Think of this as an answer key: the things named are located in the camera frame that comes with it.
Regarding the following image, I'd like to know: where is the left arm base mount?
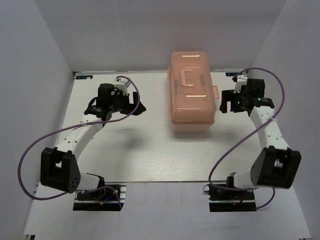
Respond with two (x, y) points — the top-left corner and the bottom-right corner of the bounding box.
(72, 183), (127, 212)

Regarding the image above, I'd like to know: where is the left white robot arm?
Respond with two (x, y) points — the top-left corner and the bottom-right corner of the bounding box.
(40, 83), (146, 200)

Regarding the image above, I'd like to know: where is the table corner label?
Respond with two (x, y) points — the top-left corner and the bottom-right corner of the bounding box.
(225, 72), (239, 77)
(75, 75), (93, 80)

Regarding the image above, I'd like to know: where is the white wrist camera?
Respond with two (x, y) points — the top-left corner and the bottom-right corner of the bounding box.
(232, 73), (248, 94)
(114, 77), (131, 95)

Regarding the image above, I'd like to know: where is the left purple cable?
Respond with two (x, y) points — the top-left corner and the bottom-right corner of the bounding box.
(17, 75), (141, 210)

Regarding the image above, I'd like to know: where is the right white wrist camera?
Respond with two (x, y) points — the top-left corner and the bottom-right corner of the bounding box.
(232, 73), (248, 94)

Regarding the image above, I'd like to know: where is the left table corner label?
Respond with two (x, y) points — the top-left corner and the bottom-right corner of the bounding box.
(75, 75), (93, 80)

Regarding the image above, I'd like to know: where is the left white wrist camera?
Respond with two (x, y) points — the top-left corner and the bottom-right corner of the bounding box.
(114, 77), (131, 95)

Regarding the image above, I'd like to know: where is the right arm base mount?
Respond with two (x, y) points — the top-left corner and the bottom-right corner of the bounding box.
(203, 184), (257, 213)

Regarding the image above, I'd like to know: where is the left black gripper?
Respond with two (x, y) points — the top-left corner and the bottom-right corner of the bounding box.
(109, 89), (146, 116)

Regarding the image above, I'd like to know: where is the right table corner label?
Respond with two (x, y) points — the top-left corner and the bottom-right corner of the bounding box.
(225, 72), (239, 77)

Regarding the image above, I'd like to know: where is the pink plastic toolbox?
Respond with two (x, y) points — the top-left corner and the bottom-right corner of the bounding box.
(167, 51), (219, 133)

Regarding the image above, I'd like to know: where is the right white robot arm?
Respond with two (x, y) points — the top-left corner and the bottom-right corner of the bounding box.
(219, 75), (302, 200)

